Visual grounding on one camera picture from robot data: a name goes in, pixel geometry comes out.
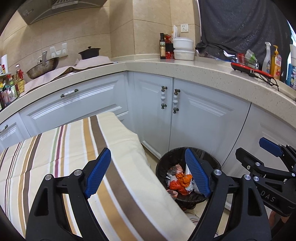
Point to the dark grey hanging cloth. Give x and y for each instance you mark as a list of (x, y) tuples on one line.
[(232, 27)]

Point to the black trash bin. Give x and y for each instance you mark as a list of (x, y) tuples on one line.
[(169, 159)]

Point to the white stacked bowls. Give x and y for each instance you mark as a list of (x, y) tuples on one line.
[(183, 49)]

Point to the cabinet door handle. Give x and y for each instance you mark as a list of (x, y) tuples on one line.
[(163, 97), (175, 101)]

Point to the condiment rack with bottles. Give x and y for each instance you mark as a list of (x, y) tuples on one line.
[(9, 91)]

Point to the dark oil bottle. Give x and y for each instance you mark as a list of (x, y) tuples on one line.
[(162, 46)]

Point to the red dish rack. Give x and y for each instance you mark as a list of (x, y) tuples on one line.
[(247, 63)]

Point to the pink stove cover cloth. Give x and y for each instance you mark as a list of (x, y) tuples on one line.
[(57, 73)]

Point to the drawer handle centre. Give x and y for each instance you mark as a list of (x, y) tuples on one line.
[(69, 93)]

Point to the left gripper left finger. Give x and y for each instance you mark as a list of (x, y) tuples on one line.
[(94, 172)]

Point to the steel wok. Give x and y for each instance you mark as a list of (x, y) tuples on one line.
[(43, 66)]

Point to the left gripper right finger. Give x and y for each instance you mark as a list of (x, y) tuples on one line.
[(201, 171)]

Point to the right cabinet door handle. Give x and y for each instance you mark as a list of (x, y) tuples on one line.
[(175, 101)]

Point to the left cabinet door handle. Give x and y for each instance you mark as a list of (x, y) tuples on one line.
[(163, 97)]

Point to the yellow soap pump bottle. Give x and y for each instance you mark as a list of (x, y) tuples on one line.
[(276, 60)]

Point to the orange plastic wrapper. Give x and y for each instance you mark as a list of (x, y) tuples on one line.
[(181, 184)]

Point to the white wall hook rack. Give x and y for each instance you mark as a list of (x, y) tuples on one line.
[(62, 52)]

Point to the wall power socket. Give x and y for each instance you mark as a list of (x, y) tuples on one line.
[(184, 28)]

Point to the blue white packet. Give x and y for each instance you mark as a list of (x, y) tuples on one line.
[(291, 76)]

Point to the striped tablecloth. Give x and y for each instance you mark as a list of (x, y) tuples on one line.
[(42, 194)]

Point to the white paper towel roll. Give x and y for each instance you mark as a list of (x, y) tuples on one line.
[(4, 63)]

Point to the person's left hand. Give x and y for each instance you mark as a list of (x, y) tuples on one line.
[(274, 218)]

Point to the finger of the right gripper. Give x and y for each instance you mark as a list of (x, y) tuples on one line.
[(270, 147), (257, 167)]

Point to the white spray bottle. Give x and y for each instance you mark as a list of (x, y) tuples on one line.
[(267, 60)]

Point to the range hood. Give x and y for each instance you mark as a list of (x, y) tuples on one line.
[(34, 10)]

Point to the yellow oil bottle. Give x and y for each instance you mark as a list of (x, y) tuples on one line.
[(20, 82)]

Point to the black casserole pot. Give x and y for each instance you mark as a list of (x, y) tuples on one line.
[(89, 53)]

